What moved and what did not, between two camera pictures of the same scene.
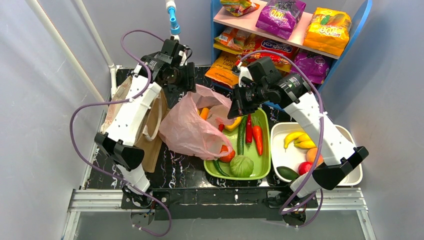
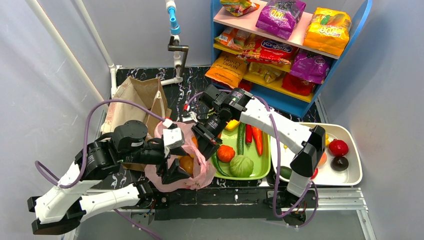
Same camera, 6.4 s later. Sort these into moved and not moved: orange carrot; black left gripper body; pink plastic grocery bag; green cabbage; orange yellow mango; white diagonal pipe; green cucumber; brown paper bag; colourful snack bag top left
Moved: black left gripper body; pink plastic grocery bag; orange yellow mango
Not moved: brown paper bag; colourful snack bag top left; white diagonal pipe; green cucumber; green cabbage; orange carrot
